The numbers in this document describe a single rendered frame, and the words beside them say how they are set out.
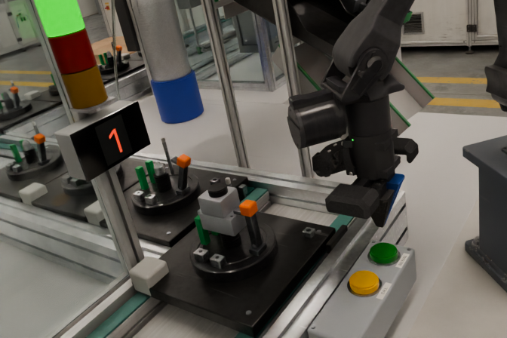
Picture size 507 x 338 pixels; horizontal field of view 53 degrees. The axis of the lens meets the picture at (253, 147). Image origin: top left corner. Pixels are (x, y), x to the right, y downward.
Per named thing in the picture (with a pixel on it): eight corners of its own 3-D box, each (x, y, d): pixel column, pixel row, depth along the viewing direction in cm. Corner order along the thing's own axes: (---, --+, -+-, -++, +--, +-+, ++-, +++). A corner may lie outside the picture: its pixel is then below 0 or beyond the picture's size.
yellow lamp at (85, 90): (115, 96, 72) (104, 62, 70) (87, 110, 68) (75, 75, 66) (93, 95, 75) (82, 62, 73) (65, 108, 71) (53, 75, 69)
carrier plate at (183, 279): (336, 237, 84) (335, 226, 83) (254, 339, 68) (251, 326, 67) (225, 212, 98) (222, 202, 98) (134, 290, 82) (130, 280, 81)
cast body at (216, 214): (250, 221, 80) (242, 182, 77) (235, 237, 77) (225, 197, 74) (210, 212, 84) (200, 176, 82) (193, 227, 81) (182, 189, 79)
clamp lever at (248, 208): (266, 243, 78) (256, 200, 75) (259, 250, 77) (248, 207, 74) (247, 238, 80) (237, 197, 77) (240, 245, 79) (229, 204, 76)
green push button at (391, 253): (402, 256, 77) (400, 244, 76) (391, 271, 74) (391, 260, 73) (376, 250, 79) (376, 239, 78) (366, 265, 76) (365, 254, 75)
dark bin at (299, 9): (381, 42, 98) (393, 7, 94) (341, 63, 91) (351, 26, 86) (275, -14, 111) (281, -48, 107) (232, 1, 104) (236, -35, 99)
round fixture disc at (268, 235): (293, 238, 83) (291, 228, 82) (244, 293, 73) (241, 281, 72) (227, 222, 91) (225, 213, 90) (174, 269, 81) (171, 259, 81)
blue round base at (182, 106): (213, 108, 184) (203, 68, 178) (184, 125, 173) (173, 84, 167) (181, 106, 193) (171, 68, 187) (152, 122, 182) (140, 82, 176)
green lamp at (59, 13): (93, 26, 68) (81, -12, 66) (61, 36, 64) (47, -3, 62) (70, 27, 70) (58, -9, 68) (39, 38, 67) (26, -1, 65)
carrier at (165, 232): (250, 185, 107) (238, 130, 102) (171, 251, 90) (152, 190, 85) (168, 170, 121) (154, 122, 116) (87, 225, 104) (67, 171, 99)
